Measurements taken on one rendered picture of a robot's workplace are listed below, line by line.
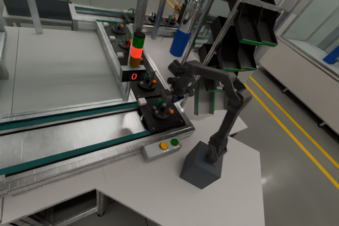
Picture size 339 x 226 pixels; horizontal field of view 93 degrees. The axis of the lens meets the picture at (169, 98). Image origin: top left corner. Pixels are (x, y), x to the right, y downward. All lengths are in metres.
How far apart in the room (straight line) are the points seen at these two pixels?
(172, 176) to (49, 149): 0.62
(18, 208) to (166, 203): 0.60
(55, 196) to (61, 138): 0.24
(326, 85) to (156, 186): 4.08
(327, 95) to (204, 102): 3.62
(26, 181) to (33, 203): 0.11
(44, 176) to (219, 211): 0.83
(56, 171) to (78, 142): 0.17
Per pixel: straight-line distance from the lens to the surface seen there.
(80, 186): 0.91
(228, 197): 1.10
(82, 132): 0.96
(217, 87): 0.98
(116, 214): 1.75
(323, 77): 4.53
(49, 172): 0.85
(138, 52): 0.76
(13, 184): 0.87
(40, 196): 0.93
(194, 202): 0.99
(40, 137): 0.98
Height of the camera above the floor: 1.74
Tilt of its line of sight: 43 degrees down
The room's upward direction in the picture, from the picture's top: 25 degrees clockwise
